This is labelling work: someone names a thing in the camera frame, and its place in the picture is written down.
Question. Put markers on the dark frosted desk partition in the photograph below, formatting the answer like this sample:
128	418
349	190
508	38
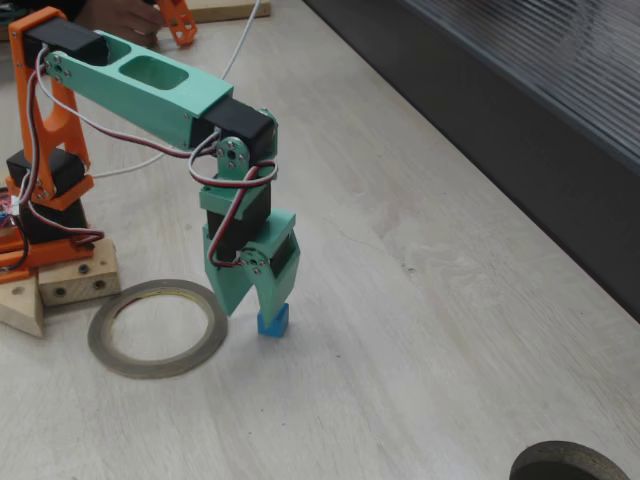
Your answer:
500	100

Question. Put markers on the flat wooden board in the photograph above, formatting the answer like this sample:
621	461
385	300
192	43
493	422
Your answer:
230	10

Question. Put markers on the triangular wooden block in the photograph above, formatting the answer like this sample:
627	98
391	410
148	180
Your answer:
17	310

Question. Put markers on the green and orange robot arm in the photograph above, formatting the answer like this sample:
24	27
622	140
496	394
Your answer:
150	100

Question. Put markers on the orange leader arm part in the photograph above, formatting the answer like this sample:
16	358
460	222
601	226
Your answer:
180	27

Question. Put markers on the rectangular wooden base block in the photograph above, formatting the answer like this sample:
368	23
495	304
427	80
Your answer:
75	290

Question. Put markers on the green gripper with servo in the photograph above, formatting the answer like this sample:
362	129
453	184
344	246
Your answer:
278	285

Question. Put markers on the person's hand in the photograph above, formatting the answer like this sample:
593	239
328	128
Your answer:
120	15

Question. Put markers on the small blue cube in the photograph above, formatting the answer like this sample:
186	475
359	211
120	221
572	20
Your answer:
277	328

